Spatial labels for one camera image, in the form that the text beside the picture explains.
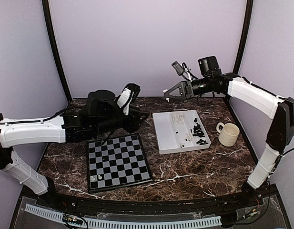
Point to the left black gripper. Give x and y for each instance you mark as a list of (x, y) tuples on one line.
[(134, 122)]

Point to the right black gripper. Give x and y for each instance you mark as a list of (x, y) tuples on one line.
[(186, 89)]

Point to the white plastic compartment tray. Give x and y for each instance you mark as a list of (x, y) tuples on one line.
[(167, 143)]

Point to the black grey chessboard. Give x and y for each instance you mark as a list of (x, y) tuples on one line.
[(121, 161)]

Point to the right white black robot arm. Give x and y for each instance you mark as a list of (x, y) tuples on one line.
[(280, 110)]

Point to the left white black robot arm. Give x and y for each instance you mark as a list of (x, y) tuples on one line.
[(103, 113)]

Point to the pile of white chess pieces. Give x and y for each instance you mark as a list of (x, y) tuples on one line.
[(180, 130)]

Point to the pile of black chess pieces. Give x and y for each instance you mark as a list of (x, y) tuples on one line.
[(198, 134)]

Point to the cream ribbed mug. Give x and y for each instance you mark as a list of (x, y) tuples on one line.
[(228, 133)]

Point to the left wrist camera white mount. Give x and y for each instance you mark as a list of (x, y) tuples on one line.
[(128, 95)]

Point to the black front rail base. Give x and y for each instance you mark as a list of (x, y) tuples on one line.
[(264, 211)]

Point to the left black frame post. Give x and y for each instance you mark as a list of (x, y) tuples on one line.
[(54, 49)]

